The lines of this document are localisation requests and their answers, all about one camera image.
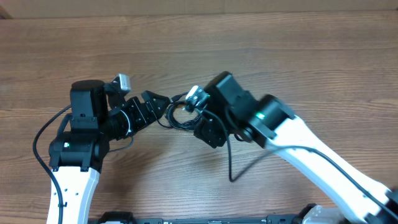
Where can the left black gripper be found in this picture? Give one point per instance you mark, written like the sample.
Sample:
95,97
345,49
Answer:
143,118

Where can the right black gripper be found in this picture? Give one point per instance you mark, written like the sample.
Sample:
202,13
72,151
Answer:
211,134

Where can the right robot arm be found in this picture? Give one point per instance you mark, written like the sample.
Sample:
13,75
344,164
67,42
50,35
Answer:
228,109

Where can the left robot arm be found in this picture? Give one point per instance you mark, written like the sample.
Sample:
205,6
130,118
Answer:
100,113

